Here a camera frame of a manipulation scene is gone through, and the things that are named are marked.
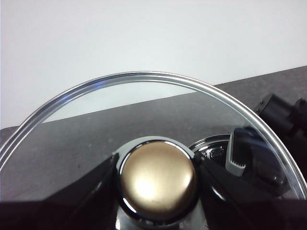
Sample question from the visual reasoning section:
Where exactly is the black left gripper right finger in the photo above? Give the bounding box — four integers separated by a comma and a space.
195, 157, 307, 230

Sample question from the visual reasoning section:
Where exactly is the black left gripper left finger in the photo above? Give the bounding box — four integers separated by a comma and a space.
0, 153, 120, 230

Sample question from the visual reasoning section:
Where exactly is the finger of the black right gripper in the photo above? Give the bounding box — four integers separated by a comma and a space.
225, 128, 252, 178

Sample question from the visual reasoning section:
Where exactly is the glass lid with round knob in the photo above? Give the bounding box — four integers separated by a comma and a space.
0, 71, 307, 230

